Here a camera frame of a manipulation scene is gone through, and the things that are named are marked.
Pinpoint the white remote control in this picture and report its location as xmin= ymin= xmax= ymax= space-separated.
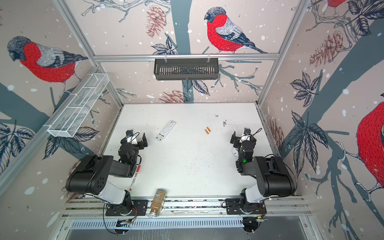
xmin=155 ymin=120 xmax=177 ymax=142

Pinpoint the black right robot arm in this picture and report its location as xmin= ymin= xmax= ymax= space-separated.
xmin=226 ymin=128 xmax=297 ymax=215

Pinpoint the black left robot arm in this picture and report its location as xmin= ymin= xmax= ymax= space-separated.
xmin=65 ymin=130 xmax=148 ymax=216

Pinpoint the small white alarm clock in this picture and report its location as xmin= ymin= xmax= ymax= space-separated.
xmin=232 ymin=148 xmax=239 ymax=157

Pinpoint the red marker pen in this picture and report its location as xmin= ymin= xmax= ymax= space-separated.
xmin=129 ymin=165 xmax=141 ymax=191

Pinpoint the glass spice jar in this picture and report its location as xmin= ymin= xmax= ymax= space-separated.
xmin=148 ymin=189 xmax=167 ymax=217

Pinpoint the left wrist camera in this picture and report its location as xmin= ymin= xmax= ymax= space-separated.
xmin=126 ymin=136 xmax=134 ymax=143

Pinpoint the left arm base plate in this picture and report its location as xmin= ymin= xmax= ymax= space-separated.
xmin=105 ymin=200 xmax=149 ymax=217

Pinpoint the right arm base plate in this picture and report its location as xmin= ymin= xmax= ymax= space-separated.
xmin=223 ymin=199 xmax=267 ymax=215

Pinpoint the white wire mesh basket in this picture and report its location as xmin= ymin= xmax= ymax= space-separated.
xmin=48 ymin=73 xmax=110 ymax=138

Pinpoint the black wall basket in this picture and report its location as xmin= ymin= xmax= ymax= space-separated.
xmin=154 ymin=58 xmax=219 ymax=81

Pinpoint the aluminium frame rail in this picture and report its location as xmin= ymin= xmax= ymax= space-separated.
xmin=93 ymin=54 xmax=280 ymax=63

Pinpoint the white vented cable duct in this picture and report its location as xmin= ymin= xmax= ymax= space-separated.
xmin=70 ymin=217 xmax=244 ymax=230

